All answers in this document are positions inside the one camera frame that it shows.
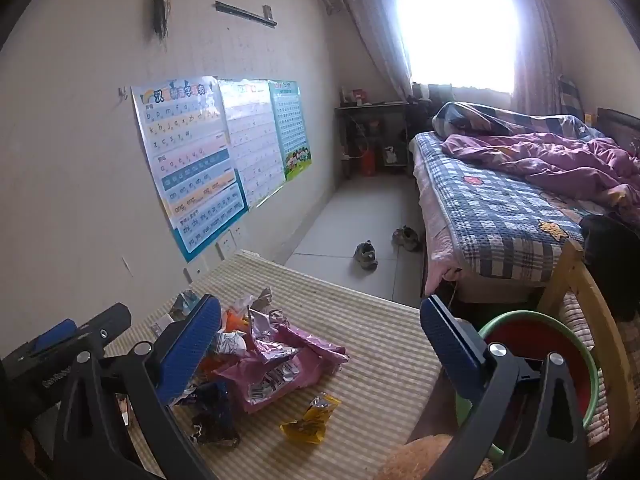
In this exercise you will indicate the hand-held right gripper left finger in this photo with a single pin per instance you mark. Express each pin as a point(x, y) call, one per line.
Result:
point(192, 350)

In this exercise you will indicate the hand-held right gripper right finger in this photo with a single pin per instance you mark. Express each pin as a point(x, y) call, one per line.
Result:
point(450, 345)

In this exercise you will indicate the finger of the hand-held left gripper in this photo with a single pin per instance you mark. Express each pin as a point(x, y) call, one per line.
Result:
point(55, 337)

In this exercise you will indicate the orange wrapper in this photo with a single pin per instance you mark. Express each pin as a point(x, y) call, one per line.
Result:
point(234, 321)

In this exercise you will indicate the dark blue wrapper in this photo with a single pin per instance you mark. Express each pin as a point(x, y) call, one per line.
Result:
point(215, 417)

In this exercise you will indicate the silver wrapper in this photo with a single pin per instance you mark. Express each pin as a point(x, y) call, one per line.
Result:
point(260, 317)

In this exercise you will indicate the red bin with green rim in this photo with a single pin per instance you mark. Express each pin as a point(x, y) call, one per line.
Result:
point(530, 340)

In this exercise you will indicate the pink wrapper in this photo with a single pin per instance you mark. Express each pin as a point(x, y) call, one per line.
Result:
point(310, 342)
point(272, 377)

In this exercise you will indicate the small yellow foil wrapper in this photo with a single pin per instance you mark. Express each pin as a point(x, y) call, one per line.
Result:
point(312, 417)

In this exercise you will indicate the small blue white packet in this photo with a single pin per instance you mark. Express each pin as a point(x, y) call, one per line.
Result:
point(182, 305)

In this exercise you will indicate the pink bed skirt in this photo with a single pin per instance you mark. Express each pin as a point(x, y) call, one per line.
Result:
point(440, 255)

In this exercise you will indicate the brown fluffy cushion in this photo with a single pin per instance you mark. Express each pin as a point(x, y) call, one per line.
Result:
point(425, 457)

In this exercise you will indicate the grey shoe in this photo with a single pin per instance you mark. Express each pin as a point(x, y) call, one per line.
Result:
point(406, 237)
point(366, 255)

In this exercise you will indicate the brown checked mattress cover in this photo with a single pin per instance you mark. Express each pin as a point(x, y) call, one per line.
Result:
point(580, 317)

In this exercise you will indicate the bed with plaid sheet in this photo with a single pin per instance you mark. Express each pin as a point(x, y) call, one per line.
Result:
point(500, 210)

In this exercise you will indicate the black cloth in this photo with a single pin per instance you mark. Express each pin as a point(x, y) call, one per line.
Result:
point(612, 260)

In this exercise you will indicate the red canister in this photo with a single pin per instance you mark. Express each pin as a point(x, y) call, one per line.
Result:
point(368, 162)

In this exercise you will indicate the purple duvet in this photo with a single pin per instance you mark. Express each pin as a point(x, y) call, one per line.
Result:
point(550, 160)

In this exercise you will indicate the blue patterned duvet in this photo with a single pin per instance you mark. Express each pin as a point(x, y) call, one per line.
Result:
point(480, 115)

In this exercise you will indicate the dark desk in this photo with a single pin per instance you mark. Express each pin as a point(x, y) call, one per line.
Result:
point(370, 107)

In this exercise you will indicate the small red box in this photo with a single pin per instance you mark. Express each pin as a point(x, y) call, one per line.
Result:
point(359, 95)

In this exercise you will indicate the striped pillow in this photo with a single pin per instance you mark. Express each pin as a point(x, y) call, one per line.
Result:
point(570, 97)

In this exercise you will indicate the dark wooden headboard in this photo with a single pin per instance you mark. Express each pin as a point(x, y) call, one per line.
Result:
point(620, 120)

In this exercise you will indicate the pink curtain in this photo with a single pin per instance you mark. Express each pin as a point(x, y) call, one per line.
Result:
point(370, 25)
point(535, 50)

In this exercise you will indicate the bright window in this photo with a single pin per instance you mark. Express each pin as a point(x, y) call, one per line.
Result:
point(457, 30)

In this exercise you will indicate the white wall socket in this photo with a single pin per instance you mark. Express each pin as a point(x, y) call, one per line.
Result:
point(226, 247)
point(239, 232)
point(200, 269)

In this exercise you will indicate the wooden chair frame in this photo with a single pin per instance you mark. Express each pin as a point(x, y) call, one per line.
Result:
point(562, 280)

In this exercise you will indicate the blue bordered wall poster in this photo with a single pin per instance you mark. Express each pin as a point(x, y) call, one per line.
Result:
point(195, 170)

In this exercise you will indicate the white wall poster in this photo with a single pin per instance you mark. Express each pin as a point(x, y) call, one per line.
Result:
point(252, 140)

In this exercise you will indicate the green wall poster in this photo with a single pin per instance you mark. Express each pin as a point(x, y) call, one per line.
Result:
point(292, 130)

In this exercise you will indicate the metal wall bracket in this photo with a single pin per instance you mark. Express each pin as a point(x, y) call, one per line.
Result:
point(245, 12)

